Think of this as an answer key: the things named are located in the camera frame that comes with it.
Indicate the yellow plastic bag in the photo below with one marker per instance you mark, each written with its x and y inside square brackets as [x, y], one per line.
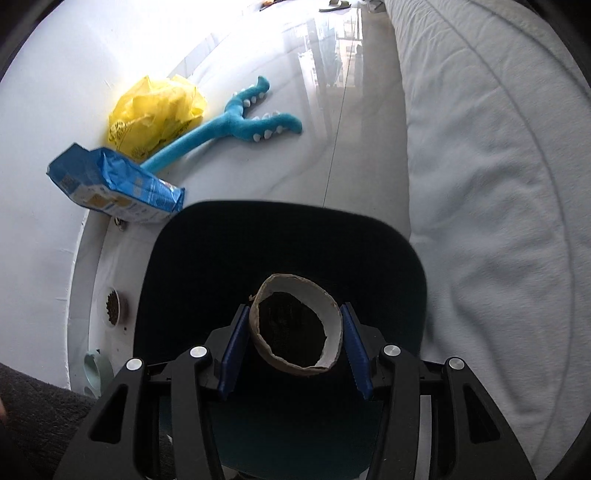
[152, 115]

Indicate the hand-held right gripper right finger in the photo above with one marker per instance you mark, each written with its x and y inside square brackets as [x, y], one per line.
[355, 350]

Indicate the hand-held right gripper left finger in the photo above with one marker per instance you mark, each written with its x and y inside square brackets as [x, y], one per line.
[233, 350]

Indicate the blue plush toy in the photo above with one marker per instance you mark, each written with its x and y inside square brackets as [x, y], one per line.
[207, 134]

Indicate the black trash bin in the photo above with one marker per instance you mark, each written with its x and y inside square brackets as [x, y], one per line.
[277, 240]

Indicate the bed with white mattress cover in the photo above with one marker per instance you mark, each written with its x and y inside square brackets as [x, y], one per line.
[485, 184]

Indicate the small orange toy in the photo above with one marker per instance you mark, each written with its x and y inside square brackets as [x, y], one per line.
[265, 5]

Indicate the brown cardboard tube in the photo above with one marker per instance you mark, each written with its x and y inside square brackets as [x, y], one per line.
[334, 332]

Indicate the blue printed bag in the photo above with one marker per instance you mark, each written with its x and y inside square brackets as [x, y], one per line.
[115, 180]

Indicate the dark grey rug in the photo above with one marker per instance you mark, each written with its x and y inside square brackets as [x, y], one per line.
[37, 406]

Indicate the pet food bowl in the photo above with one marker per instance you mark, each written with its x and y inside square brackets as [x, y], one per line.
[112, 307]

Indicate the pale green bowl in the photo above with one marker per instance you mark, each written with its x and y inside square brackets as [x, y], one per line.
[99, 369]

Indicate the grey slipper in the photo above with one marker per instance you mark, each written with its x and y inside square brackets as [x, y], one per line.
[334, 5]

